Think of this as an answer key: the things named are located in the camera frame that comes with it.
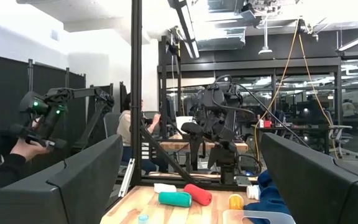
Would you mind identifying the white ceiling fixture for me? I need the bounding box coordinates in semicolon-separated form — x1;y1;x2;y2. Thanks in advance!
258;15;273;56

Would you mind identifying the green bandage roll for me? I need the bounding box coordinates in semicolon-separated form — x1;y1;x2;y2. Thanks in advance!
158;191;193;208

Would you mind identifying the orange pill bottle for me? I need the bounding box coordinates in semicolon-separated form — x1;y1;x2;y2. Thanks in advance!
227;193;245;211

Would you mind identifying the clear plastic bin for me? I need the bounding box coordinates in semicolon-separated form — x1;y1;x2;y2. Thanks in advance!
221;208;297;224

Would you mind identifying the red bandage roll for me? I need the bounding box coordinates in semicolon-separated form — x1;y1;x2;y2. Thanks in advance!
183;183;213;207

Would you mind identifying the black aluminium rig frame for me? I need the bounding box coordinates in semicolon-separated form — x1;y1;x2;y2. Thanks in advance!
116;0;257;198

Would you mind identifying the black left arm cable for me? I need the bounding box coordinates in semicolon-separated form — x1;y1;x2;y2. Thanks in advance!
213;73;312;149

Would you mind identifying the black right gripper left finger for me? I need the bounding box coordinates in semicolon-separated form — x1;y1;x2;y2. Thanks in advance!
0;134;124;224

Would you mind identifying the dark blue scrub garment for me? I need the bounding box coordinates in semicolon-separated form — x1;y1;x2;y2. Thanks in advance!
243;169;291;224

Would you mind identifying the small white bottle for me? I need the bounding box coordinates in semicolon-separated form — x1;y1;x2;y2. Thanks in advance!
153;182;177;194

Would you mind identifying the yellow hanging cable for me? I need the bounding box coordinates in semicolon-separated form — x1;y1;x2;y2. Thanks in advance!
299;32;339;158
253;18;301;162

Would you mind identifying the person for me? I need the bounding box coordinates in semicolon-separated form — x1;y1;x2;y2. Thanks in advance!
116;93;169;175

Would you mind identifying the grey office chair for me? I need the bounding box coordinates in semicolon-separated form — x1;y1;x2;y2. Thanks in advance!
323;110;358;159
103;112;121;139

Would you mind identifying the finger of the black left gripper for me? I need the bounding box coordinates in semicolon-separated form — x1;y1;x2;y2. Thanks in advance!
228;108;256;134
181;122;217;142

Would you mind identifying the person's hand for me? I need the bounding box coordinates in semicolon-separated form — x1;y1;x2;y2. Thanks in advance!
10;138;50;162

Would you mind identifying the wooden background desk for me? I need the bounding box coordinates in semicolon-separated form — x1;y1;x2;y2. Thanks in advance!
159;133;249;153

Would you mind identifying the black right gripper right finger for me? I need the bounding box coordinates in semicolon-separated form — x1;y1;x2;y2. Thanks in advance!
260;133;358;224

